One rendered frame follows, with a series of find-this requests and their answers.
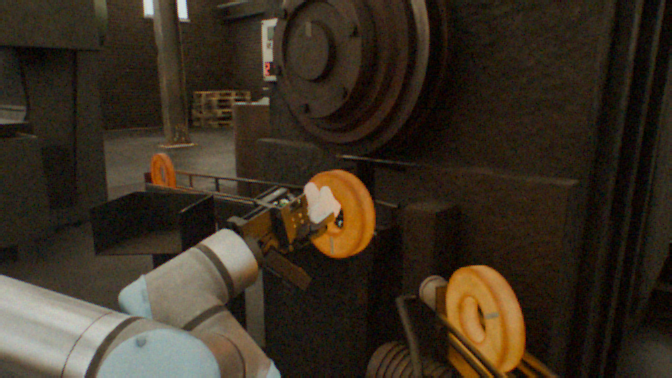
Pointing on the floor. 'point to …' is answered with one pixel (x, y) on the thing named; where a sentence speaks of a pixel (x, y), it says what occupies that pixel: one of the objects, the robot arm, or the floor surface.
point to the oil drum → (244, 132)
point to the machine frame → (503, 181)
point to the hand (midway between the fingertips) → (336, 203)
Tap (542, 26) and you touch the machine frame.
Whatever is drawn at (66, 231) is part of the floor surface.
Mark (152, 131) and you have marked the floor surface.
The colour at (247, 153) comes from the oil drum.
